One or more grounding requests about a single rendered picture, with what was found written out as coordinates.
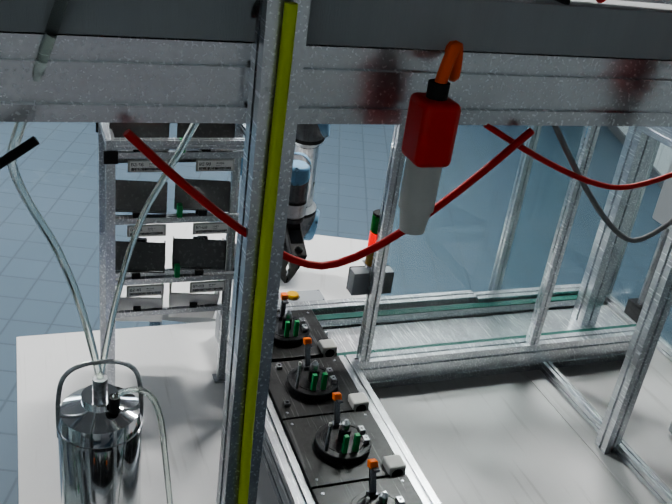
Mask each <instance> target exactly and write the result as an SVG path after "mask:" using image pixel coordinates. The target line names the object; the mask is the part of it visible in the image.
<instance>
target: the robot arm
mask: <svg viewBox="0 0 672 504"><path fill-rule="evenodd" d="M329 134H330V124H297V131H296V141H295V150H294V159H293V168H292V177H291V187H290V196H289V205H288V214H287V223H286V233H285V242H284V251H285V252H287V253H289V254H291V255H294V256H296V257H299V258H302V259H306V257H307V252H306V248H305V243H304V240H308V241H309V240H312V239H313V238H314V235H315V232H316V229H317V224H318V220H319V215H320V210H318V209H316V204H315V203H314V202H313V195H314V186H315V178H316V169H317V161H318V152H319V145H320V144H322V143H323V142H324V140H325V138H326V137H329ZM287 265H288V266H289V268H288V274H287V276H286V273H287V271H286V266H287ZM299 268H300V266H299V265H296V264H293V263H290V262H288V261H286V260H284V259H283V260H282V269H281V280H282V281H283V282H284V283H288V282H289V281H290V280H291V279H292V278H293V276H294V275H295V274H296V272H297V271H298V269H299Z"/></svg>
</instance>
